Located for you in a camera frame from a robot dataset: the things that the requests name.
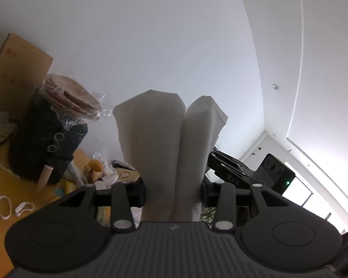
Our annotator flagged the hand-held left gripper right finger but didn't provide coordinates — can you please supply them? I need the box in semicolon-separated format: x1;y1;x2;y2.
201;182;296;233

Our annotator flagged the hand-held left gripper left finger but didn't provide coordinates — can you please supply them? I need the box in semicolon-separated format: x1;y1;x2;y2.
51;177;147;233

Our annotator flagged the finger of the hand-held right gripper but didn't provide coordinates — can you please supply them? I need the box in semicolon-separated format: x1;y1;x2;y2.
206;147;255;189

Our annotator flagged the white shopping bag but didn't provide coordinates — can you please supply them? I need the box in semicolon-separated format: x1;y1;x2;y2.
113;90;228;223

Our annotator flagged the window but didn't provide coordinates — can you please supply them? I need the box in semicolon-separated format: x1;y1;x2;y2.
283;177;348;234

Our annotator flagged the yellow cup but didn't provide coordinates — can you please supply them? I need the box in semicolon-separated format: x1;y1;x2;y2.
84;160;105;182

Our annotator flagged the yellow snack packet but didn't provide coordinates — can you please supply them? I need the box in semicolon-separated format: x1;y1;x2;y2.
56;181;76;197

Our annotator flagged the black air fryer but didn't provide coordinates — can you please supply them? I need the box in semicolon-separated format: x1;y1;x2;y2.
8;88;89;185

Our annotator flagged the folded white band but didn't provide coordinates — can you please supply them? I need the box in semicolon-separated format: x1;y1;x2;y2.
15;202;35;217

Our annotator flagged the wrapped paper liners pack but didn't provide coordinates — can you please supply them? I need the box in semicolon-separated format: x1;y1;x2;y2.
43;74;106;128

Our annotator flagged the white band loop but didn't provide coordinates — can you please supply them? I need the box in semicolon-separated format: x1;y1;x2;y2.
0;196;13;220

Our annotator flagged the brown cardboard box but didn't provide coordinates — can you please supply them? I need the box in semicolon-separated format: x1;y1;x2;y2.
0;33;54;113

